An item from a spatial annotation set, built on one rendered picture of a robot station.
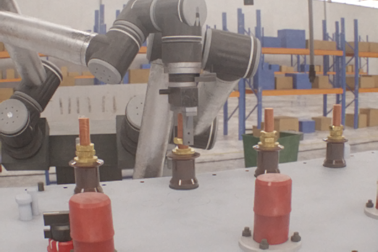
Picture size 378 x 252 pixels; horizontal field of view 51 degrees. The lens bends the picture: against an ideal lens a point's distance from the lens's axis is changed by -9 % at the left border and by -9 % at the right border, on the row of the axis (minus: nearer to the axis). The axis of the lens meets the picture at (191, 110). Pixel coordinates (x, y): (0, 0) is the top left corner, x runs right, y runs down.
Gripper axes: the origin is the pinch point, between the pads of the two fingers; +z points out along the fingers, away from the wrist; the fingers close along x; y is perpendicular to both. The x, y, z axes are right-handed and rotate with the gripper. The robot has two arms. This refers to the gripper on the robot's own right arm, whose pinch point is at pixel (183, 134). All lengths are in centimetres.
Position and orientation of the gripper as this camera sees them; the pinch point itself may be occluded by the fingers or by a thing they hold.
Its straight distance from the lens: 118.0
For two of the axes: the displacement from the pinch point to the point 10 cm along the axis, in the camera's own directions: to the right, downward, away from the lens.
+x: 3.0, 0.9, -9.5
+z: 0.1, 9.9, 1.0
